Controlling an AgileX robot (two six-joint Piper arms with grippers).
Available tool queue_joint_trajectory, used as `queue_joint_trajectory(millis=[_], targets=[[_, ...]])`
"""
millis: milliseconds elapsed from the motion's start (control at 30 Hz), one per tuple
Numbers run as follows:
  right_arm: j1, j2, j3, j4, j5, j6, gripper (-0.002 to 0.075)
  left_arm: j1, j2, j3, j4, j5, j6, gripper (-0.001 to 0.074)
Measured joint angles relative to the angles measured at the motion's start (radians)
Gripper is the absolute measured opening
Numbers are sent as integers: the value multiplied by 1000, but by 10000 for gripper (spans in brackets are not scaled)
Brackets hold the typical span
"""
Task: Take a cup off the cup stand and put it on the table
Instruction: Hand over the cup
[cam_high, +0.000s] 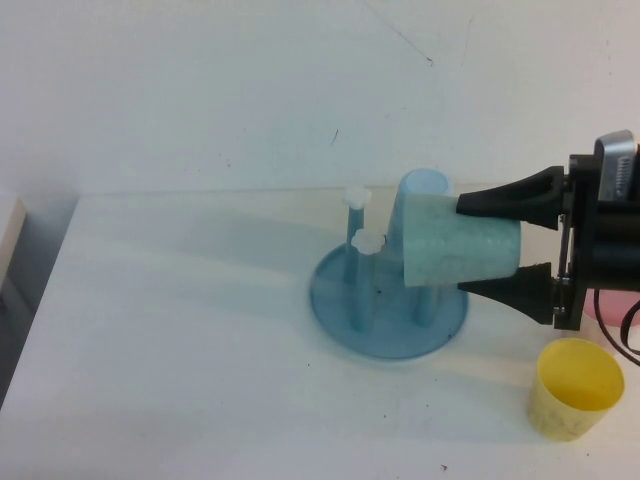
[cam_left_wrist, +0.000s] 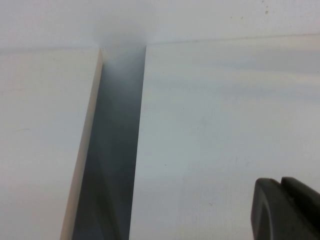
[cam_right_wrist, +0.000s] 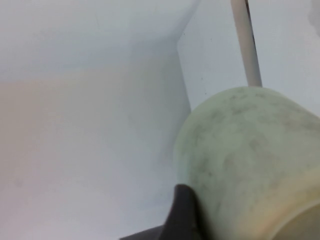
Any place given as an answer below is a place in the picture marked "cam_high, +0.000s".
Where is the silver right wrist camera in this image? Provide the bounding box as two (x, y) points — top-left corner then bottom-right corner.
(594, 129), (640, 202)

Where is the green plastic cup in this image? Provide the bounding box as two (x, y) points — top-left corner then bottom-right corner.
(401, 194), (524, 289)

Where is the light blue plastic cup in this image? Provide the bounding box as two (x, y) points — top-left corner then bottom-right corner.
(384, 168), (455, 262)

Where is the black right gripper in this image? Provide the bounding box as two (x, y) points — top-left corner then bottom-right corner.
(455, 152), (640, 331)

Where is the black right camera cable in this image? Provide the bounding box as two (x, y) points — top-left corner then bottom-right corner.
(593, 288), (640, 362)

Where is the pink plastic cup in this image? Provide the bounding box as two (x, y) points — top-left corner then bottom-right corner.
(582, 289), (640, 329)

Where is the yellow plastic cup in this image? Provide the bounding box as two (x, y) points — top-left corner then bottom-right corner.
(525, 338), (626, 444)

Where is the blue cup stand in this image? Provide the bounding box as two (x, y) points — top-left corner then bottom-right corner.
(308, 186), (471, 362)

